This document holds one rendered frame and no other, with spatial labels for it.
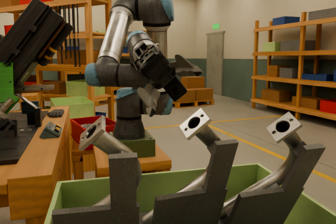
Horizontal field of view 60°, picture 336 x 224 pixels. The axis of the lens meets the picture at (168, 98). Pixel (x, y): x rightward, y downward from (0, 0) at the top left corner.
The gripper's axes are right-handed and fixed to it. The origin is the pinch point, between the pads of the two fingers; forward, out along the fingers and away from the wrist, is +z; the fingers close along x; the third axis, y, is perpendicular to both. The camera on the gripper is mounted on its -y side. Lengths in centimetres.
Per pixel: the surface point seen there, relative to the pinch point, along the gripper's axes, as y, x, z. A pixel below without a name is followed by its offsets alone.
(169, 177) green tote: -25.2, -19.2, -7.2
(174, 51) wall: -503, 27, -964
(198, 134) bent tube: 0.0, -0.8, 13.4
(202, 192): -9.4, -8.1, 16.6
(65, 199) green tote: -7.3, -42.8, -8.7
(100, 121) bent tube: 14.8, -10.8, 11.8
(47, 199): -15, -60, -26
